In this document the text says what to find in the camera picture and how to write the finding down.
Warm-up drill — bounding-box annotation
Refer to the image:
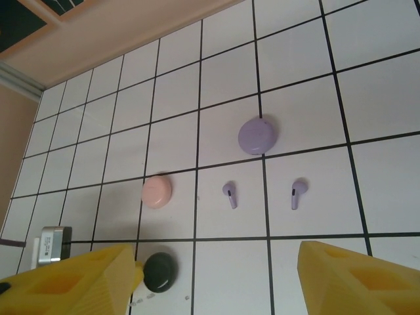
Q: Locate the aluminium corner post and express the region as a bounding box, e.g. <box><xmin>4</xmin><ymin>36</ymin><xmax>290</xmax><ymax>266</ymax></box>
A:
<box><xmin>0</xmin><ymin>61</ymin><xmax>46</xmax><ymax>100</ymax></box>

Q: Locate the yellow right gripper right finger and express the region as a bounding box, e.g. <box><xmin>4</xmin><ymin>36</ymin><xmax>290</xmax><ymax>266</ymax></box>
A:
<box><xmin>297</xmin><ymin>241</ymin><xmax>420</xmax><ymax>315</ymax></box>

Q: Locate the dark panel with leaf outlines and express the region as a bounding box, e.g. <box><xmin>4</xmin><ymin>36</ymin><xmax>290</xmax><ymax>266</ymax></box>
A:
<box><xmin>41</xmin><ymin>0</ymin><xmax>87</xmax><ymax>16</ymax></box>

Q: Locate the purple earbud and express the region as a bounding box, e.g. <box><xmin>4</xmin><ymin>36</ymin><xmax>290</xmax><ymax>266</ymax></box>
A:
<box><xmin>290</xmin><ymin>178</ymin><xmax>309</xmax><ymax>211</ymax></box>

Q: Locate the dark panel with golden oval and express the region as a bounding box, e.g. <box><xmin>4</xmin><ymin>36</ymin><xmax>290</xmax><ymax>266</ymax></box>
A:
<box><xmin>0</xmin><ymin>12</ymin><xmax>49</xmax><ymax>55</ymax></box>

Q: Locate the small grey piece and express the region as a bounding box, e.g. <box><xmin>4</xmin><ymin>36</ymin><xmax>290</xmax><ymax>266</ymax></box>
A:
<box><xmin>222</xmin><ymin>180</ymin><xmax>238</xmax><ymax>210</ymax></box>

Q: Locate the black earbud charging case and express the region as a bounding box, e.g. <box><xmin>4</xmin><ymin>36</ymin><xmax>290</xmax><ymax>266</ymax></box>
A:
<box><xmin>142</xmin><ymin>251</ymin><xmax>180</xmax><ymax>293</ymax></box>

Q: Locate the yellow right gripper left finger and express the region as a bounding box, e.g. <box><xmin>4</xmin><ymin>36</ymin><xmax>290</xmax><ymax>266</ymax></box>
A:
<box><xmin>0</xmin><ymin>244</ymin><xmax>137</xmax><ymax>315</ymax></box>

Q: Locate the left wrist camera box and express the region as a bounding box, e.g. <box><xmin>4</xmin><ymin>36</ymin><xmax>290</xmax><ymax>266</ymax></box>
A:
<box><xmin>31</xmin><ymin>225</ymin><xmax>73</xmax><ymax>270</ymax></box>

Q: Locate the purple earbud charging case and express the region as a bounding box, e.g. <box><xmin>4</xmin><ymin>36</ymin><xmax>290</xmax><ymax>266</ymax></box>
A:
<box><xmin>238</xmin><ymin>114</ymin><xmax>282</xmax><ymax>156</ymax></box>

